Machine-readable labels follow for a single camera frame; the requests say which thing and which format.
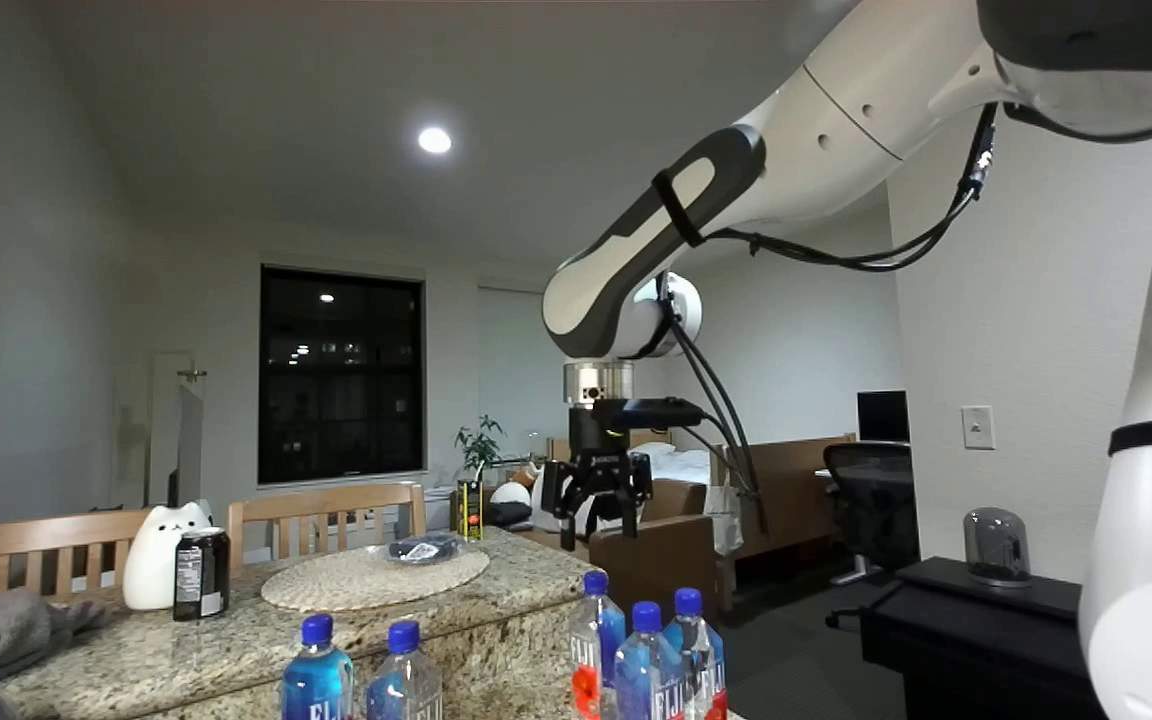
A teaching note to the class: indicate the round ceiling light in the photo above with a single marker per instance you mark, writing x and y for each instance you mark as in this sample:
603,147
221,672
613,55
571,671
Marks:
433,139

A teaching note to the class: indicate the wooden bed with white bedding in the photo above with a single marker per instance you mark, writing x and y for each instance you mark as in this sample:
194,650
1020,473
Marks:
683,541

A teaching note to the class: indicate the fiji water bottle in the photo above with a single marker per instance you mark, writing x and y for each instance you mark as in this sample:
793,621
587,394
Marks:
642,677
588,672
707,654
396,687
317,680

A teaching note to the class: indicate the small computer monitor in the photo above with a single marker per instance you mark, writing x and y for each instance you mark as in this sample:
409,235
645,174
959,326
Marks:
881,418

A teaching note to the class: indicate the black box cabinet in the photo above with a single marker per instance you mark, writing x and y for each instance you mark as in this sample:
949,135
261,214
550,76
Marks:
977,641

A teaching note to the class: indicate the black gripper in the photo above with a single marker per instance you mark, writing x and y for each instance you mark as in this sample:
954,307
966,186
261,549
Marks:
603,467

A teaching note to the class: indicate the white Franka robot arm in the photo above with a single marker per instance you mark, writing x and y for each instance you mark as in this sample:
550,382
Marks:
868,107

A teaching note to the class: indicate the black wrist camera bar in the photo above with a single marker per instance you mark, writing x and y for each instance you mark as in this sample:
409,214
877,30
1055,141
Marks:
662,409

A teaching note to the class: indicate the grey cloth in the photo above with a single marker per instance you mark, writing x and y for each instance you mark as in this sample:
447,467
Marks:
1,628

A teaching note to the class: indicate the dark window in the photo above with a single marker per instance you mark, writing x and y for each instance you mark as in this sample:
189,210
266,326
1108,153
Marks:
337,385

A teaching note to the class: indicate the green potted plant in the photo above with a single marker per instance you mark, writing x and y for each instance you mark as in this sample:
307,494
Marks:
479,445

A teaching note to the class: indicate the wooden slatted chair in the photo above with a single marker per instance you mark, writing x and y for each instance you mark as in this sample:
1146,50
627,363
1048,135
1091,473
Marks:
320,515
28,541

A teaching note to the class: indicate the white plastic jug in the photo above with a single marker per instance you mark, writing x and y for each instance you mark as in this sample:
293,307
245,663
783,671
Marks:
149,561

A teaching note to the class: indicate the grey translucent container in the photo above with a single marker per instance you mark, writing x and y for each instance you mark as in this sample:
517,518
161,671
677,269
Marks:
999,545

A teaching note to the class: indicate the white light switch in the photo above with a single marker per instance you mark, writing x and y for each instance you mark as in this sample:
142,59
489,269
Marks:
977,424

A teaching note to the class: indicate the small glass dish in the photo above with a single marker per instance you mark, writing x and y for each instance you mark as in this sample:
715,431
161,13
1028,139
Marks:
421,549

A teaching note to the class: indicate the wooden desk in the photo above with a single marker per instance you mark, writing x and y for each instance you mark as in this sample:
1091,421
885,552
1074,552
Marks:
812,498

